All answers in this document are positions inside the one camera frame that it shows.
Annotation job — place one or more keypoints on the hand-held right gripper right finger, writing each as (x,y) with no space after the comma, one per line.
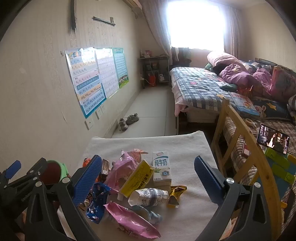
(205,176)

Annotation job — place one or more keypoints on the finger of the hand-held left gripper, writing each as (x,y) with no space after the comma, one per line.
(38,166)
(13,167)

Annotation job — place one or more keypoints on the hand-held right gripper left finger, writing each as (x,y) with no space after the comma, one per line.
(87,180)

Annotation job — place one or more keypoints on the green and red trash bin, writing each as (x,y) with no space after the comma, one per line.
(52,173)

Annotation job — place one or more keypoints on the brown small box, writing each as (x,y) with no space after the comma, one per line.
(105,166)

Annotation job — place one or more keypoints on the gold snack wrapper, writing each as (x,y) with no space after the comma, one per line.
(175,194)

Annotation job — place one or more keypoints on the yellow paper box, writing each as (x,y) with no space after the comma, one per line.
(136,178)

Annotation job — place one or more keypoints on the printed paper cup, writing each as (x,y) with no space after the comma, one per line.
(150,197)

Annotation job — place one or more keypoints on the strawberry milk carton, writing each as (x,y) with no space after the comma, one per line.
(131,222)

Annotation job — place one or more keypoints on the orange snack wrapper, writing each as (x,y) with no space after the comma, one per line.
(86,162)

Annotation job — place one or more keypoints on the blue snack wrapper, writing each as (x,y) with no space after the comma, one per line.
(97,204)

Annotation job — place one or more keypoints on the pink plastic wrapper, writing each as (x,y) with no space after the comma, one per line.
(120,171)

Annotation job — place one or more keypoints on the white towel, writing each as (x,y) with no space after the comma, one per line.
(185,148)

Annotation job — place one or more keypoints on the white milk carton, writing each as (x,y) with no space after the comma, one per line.
(161,166)

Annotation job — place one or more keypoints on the small red box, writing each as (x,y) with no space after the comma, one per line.
(246,149)

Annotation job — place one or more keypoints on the pale pink torn wrapper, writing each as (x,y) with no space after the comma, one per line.
(134,154)

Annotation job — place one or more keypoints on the wooden chair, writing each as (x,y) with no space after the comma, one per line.
(233,125)

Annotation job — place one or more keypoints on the grey sneaker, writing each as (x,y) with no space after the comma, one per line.
(132,118)
(123,124)

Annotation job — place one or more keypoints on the light blue wrapper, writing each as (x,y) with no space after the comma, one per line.
(152,216)

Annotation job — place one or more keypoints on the scissors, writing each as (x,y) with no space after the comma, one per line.
(252,122)

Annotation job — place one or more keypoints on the smartphone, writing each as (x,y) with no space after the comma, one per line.
(272,139)

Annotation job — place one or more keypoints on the children's picture book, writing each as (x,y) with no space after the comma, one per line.
(244,104)

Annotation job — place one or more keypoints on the bed with patchwork quilt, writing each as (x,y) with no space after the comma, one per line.
(196,85)

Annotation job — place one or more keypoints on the dark green cloth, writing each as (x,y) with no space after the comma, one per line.
(228,87)

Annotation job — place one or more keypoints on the dark blue star pillow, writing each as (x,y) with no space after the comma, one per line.
(272,109)

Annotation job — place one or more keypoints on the purple quilt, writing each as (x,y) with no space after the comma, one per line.
(238,76)

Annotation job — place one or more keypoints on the small white printed bag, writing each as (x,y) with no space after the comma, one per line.
(161,77)

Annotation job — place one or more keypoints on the orange bucket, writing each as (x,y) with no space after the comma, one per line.
(152,80)

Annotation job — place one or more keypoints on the pink pillow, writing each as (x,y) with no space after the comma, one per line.
(222,60)

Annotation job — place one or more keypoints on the dark clothes pile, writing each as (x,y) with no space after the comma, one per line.
(182,56)

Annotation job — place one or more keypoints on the dark storage shelf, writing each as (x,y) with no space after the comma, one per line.
(153,60)

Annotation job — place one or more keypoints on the sheer curtain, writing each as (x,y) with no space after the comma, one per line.
(232,30)
(157,23)

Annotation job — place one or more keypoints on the bright window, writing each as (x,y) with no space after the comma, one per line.
(196,23)

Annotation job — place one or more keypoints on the white air conditioner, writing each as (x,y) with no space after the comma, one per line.
(133,4)

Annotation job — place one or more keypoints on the white wall socket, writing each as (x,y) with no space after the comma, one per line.
(103,109)
(89,124)
(98,114)

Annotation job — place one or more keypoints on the blue bordered wall poster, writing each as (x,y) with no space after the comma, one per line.
(85,81)

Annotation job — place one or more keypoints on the white wall poster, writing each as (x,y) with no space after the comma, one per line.
(107,71)

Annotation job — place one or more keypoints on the green bordered wall poster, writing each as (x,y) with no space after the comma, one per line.
(121,67)

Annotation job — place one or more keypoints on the metal wall rail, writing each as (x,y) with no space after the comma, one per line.
(104,20)

